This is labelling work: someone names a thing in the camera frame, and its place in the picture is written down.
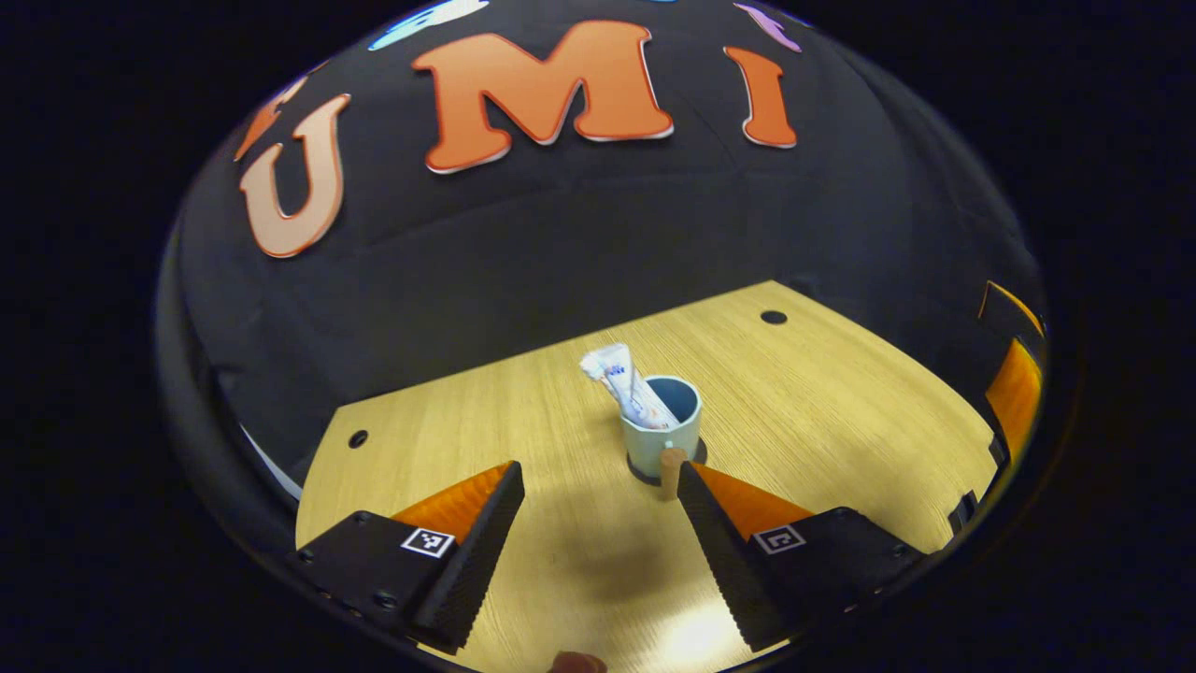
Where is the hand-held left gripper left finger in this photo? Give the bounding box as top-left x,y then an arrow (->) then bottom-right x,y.
285,460 -> 526,655

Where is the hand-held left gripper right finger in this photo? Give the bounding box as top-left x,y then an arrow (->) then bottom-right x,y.
676,461 -> 931,653

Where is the dark brown round coaster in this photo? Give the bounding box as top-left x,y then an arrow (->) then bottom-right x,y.
626,437 -> 709,487

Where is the light blue cup wooden handle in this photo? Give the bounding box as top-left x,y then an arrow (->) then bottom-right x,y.
619,374 -> 704,501

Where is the white toothpaste tube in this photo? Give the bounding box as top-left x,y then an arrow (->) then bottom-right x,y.
581,342 -> 681,433

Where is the wooden desktop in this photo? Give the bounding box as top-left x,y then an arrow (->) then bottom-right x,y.
294,279 -> 999,673

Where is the black backdrop cloth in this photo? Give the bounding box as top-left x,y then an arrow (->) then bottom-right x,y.
159,0 -> 1047,562

